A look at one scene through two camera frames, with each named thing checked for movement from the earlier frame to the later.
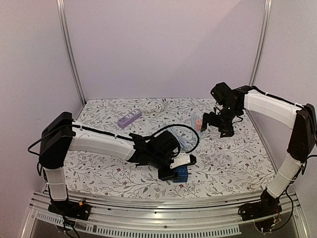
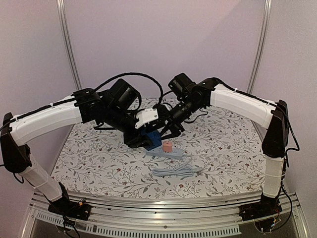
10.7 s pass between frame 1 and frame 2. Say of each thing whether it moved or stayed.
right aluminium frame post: stayed
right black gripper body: moved
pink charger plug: moved
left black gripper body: moved
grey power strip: moved
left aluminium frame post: stayed
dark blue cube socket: moved
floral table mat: stayed
